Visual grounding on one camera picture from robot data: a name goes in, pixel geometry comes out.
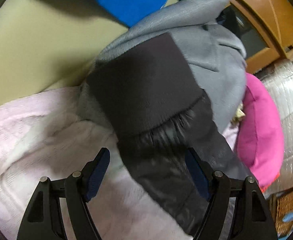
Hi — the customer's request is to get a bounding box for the black puffer jacket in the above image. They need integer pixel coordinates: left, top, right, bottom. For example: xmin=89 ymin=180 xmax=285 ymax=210
xmin=86 ymin=33 xmax=249 ymax=235

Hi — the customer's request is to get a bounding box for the wicker basket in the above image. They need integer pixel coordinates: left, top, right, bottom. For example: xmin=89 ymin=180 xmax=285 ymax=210
xmin=269 ymin=189 xmax=293 ymax=238

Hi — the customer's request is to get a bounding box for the pink pillow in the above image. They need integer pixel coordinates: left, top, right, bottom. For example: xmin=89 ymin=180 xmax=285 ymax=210
xmin=236 ymin=73 xmax=284 ymax=192

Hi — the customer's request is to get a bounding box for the white pink fleece blanket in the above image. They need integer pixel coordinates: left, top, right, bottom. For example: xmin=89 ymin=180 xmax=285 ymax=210
xmin=0 ymin=87 xmax=240 ymax=240

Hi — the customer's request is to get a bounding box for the silver insulation foil panel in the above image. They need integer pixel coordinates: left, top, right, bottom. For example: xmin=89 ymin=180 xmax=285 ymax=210
xmin=256 ymin=60 xmax=293 ymax=198

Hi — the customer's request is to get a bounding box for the grey coat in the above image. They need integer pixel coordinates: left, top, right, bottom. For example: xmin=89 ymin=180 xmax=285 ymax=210
xmin=78 ymin=0 xmax=246 ymax=132

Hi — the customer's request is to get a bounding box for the cream sofa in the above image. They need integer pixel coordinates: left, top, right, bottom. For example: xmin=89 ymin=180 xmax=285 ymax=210
xmin=0 ymin=0 xmax=127 ymax=105

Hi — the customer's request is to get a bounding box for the wooden cabinet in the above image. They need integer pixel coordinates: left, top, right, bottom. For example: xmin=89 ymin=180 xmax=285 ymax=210
xmin=230 ymin=0 xmax=293 ymax=74

